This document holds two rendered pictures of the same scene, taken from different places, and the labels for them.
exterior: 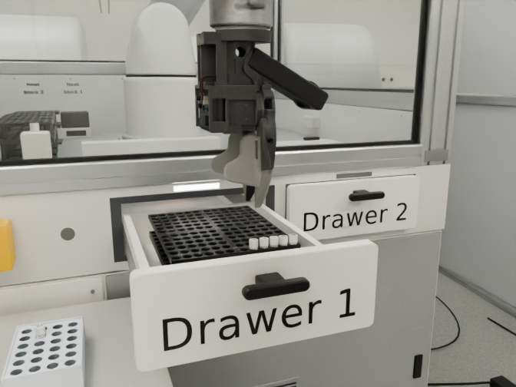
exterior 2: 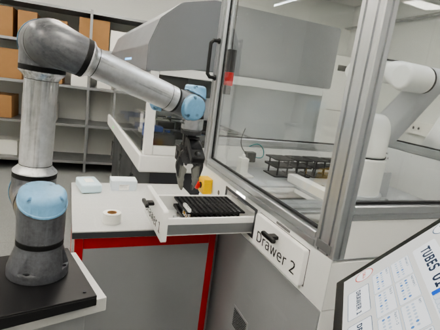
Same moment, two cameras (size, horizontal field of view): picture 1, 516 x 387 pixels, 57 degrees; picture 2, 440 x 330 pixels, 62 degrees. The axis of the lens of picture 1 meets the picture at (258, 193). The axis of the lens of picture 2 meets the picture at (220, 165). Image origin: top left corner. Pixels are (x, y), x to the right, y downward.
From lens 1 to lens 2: 1.43 m
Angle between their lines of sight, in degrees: 84
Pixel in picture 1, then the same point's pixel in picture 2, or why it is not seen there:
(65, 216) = (219, 186)
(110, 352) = not seen: hidden behind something
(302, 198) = (258, 222)
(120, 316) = not seen: hidden behind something
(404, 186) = (295, 250)
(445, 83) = (336, 194)
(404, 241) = (298, 294)
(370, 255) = (162, 214)
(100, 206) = (224, 186)
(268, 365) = (241, 302)
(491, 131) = not seen: outside the picture
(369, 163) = (289, 224)
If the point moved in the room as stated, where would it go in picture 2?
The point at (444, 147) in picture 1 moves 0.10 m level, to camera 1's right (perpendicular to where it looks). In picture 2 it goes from (332, 244) to (346, 263)
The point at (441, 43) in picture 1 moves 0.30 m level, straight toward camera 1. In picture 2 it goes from (336, 162) to (224, 142)
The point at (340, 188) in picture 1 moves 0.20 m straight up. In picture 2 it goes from (270, 228) to (281, 167)
